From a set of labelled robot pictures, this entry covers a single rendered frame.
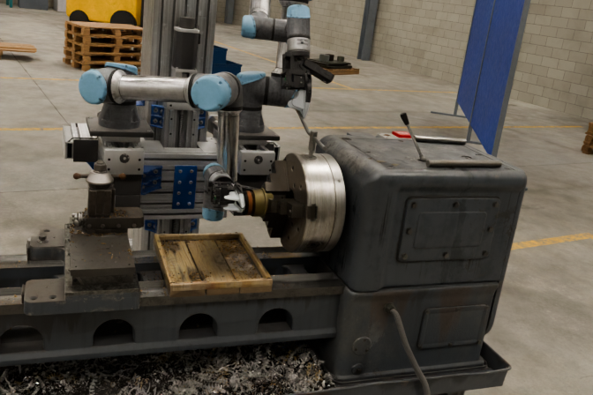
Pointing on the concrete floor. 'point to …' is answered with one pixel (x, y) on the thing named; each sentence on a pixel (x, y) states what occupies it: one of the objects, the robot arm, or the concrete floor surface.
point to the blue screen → (494, 48)
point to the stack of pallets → (101, 44)
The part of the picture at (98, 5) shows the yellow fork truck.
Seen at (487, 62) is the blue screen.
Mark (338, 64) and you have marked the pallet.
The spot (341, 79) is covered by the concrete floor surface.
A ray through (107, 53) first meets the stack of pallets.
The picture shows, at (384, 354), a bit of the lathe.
